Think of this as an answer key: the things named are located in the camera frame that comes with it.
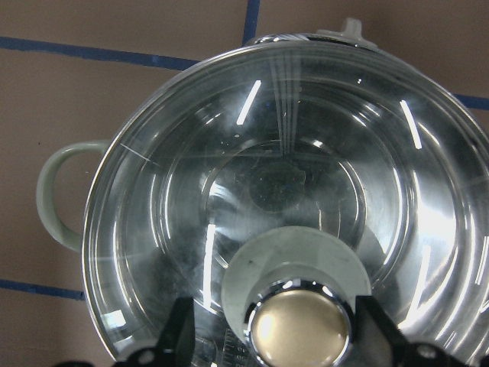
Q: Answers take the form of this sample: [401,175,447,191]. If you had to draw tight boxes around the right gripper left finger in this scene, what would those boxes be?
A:
[114,297,196,367]

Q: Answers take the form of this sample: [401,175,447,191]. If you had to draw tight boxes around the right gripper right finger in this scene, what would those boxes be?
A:
[353,296,464,366]

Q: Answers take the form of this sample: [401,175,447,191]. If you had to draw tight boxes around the glass pot lid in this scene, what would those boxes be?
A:
[83,41,488,365]

